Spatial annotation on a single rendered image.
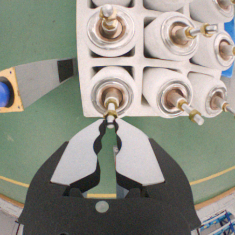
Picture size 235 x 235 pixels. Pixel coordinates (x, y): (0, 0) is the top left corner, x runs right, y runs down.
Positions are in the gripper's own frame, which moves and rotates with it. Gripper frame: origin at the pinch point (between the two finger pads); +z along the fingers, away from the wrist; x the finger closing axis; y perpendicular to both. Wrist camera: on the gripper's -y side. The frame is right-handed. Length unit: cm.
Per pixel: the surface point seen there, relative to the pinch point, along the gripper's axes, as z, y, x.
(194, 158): 34, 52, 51
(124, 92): 9.0, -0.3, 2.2
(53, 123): 34.4, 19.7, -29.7
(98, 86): 9.0, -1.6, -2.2
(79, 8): 16.3, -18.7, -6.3
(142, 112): 16.4, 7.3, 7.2
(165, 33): 9.0, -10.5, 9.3
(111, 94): 7.4, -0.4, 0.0
